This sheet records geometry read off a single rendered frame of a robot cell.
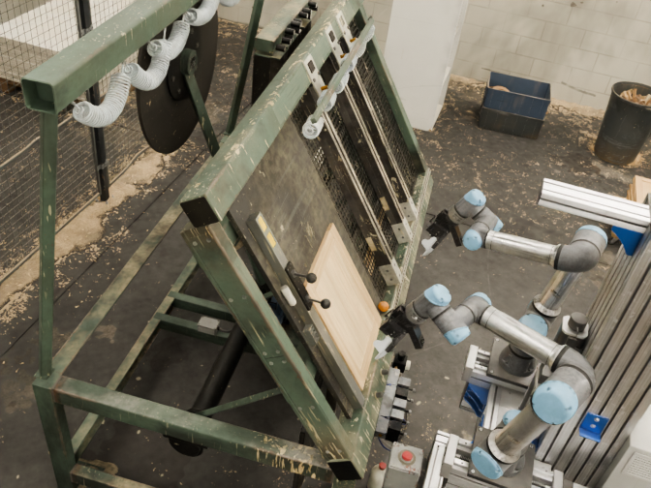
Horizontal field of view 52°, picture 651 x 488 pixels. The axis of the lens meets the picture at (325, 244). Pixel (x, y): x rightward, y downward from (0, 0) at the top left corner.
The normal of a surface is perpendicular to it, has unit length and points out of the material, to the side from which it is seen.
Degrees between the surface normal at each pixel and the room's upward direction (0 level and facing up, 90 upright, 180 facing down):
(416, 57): 90
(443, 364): 0
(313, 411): 90
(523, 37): 90
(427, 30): 90
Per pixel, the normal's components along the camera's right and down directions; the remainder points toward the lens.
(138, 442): 0.11, -0.77
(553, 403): -0.65, 0.31
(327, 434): -0.25, 0.59
